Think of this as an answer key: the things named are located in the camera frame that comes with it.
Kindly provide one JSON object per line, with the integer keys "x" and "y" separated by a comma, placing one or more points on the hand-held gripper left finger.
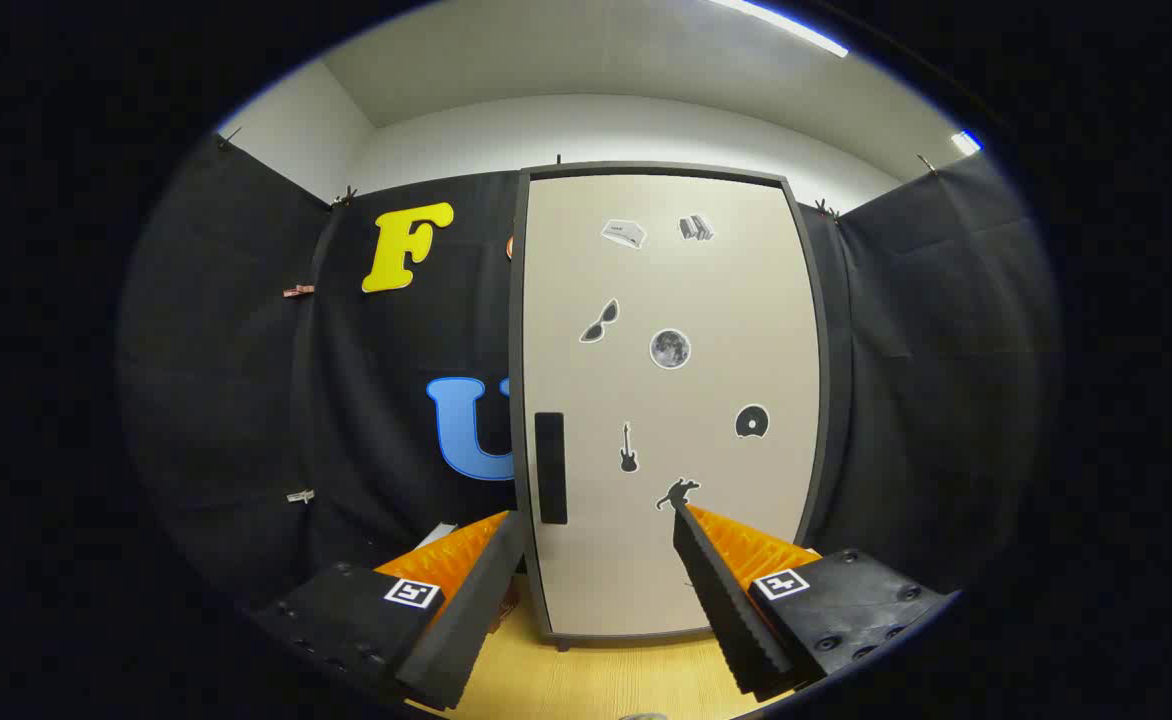
{"x": 466, "y": 620}

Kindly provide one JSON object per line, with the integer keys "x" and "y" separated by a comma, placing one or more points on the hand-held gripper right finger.
{"x": 736, "y": 620}

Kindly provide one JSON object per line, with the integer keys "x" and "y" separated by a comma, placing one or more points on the dark grey cabinet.
{"x": 819, "y": 400}

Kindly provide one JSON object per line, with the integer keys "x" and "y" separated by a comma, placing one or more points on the black backdrop cloth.
{"x": 246, "y": 400}

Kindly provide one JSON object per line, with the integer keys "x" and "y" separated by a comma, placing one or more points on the small ceiling light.
{"x": 966, "y": 142}

